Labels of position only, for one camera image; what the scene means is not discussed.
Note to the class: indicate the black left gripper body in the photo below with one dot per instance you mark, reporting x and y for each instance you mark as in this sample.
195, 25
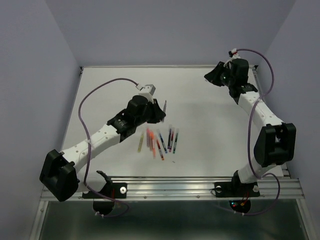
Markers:
141, 119

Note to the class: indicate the blue marker pen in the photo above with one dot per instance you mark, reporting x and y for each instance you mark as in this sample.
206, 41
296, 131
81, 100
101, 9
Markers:
162, 141

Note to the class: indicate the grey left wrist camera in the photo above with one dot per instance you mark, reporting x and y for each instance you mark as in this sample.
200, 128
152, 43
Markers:
148, 89

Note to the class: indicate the yellow marker pen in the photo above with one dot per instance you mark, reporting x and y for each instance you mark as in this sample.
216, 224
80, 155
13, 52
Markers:
140, 142

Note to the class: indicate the dark red marker pen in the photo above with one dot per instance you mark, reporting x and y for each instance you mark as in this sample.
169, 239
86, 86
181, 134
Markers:
169, 138

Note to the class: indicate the green marker pen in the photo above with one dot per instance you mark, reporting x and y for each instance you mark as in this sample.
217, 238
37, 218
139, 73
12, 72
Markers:
175, 141

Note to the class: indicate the red orange marker pen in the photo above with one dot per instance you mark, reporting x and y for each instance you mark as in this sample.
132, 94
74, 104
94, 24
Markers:
160, 149

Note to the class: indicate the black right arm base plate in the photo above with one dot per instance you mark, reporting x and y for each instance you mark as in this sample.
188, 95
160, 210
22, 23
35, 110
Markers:
239, 194

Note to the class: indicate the light orange marker pen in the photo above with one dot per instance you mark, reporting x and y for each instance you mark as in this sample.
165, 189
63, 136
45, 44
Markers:
153, 148

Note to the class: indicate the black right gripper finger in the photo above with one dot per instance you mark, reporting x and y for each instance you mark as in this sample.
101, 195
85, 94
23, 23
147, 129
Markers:
211, 76
220, 68

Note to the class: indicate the aluminium table edge rail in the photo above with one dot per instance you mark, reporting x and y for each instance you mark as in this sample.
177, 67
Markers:
260, 84

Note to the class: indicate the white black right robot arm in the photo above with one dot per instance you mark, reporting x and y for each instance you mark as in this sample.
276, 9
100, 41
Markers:
275, 144

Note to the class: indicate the aluminium front frame rails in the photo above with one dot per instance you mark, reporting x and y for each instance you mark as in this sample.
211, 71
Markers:
194, 189

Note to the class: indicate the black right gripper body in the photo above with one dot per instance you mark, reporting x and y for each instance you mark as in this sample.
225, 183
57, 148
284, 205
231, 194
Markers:
230, 80

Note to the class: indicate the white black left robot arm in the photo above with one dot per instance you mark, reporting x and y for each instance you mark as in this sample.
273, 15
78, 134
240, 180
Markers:
190, 103

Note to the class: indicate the grey purple marker pen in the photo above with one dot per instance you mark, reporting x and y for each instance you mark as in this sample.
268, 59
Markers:
164, 109

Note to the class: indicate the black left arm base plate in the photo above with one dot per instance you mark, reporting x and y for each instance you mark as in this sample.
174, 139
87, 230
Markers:
113, 192

